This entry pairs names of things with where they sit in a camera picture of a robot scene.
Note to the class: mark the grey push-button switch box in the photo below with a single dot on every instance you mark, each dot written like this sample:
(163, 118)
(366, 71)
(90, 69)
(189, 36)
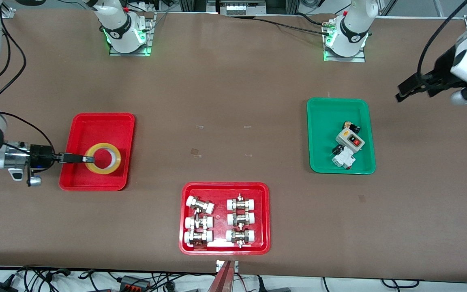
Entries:
(346, 138)

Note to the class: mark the white circuit breaker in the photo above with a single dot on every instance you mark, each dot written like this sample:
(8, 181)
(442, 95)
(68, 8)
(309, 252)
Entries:
(343, 159)

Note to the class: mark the red metal bar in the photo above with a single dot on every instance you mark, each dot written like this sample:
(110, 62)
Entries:
(223, 280)

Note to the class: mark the small metal bracket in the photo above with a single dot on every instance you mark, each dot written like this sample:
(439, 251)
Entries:
(219, 265)

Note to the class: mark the white and metal pipe fitting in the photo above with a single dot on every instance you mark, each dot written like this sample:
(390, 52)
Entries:
(200, 205)
(241, 204)
(240, 219)
(198, 236)
(199, 222)
(240, 236)

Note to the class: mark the black and orange connector box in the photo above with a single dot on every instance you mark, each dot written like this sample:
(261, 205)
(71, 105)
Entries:
(134, 283)

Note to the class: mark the yellow packing tape roll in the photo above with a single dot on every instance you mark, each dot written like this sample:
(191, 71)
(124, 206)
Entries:
(114, 166)

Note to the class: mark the black power adapter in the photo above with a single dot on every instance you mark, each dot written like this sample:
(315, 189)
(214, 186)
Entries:
(0, 288)

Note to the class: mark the green plastic tray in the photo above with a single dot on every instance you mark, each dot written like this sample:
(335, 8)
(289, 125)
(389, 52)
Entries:
(322, 138)

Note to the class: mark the small brown tape piece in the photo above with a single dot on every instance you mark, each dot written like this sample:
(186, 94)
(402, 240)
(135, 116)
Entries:
(195, 151)

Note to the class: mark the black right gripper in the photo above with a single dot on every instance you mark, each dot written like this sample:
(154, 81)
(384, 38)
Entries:
(41, 156)

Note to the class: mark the red plastic tray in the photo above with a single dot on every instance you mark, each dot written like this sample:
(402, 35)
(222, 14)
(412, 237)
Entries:
(221, 219)
(95, 125)

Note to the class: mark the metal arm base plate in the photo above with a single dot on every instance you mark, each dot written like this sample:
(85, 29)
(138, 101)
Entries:
(359, 59)
(149, 46)

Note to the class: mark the white power strip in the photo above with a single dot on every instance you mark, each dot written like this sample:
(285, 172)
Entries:
(148, 5)

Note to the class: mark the aluminium profile frame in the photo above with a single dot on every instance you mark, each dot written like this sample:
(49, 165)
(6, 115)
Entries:
(193, 5)

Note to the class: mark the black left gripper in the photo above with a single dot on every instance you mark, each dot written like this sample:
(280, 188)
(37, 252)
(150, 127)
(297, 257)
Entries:
(444, 67)

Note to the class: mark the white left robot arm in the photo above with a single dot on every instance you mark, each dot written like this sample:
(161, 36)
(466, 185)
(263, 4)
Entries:
(351, 32)

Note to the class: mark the small black electrical component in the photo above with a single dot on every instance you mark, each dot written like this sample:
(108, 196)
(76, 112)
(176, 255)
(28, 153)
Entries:
(353, 129)
(336, 149)

